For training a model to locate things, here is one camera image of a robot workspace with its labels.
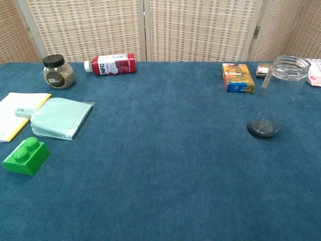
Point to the green toy brick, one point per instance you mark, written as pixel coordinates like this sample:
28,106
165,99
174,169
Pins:
27,160

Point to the pink wet wipes pack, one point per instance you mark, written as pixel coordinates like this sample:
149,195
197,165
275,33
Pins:
315,77

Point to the woven folding screen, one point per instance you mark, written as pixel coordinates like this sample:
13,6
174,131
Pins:
87,30

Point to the glass jar with black lid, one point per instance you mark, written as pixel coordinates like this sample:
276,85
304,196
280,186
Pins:
59,75

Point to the blue table cloth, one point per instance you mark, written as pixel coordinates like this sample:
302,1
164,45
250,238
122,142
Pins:
160,163

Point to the white notebook with yellow spine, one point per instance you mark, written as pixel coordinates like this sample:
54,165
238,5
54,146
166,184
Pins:
10,125

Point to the gold and red snack packet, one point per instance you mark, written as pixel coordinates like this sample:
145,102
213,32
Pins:
262,70

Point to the red juice bottle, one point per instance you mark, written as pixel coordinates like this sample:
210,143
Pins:
113,65

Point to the clear glass jar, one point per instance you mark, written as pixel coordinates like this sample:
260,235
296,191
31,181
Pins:
288,72

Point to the orange and blue carton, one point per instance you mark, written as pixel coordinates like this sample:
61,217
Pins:
238,77

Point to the mint green bagged dustpan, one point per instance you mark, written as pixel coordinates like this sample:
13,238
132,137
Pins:
60,118

